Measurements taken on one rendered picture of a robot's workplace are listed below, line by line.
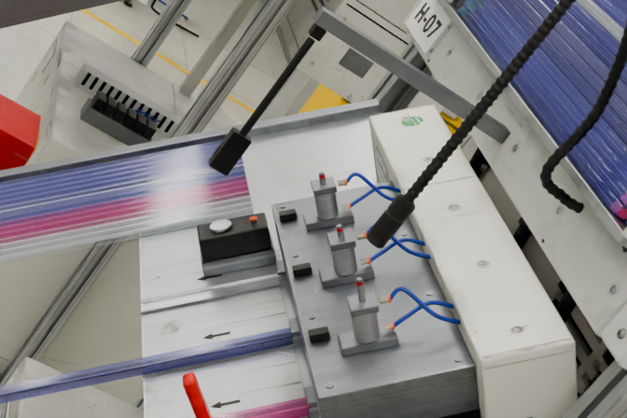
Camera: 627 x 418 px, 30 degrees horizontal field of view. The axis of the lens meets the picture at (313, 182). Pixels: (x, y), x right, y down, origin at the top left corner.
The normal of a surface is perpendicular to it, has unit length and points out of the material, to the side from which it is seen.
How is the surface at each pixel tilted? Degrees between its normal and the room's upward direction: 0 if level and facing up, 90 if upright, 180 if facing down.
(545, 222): 90
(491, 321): 44
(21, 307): 90
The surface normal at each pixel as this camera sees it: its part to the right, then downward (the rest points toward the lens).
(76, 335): 0.14, 0.46
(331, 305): -0.14, -0.87
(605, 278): -0.80, -0.47
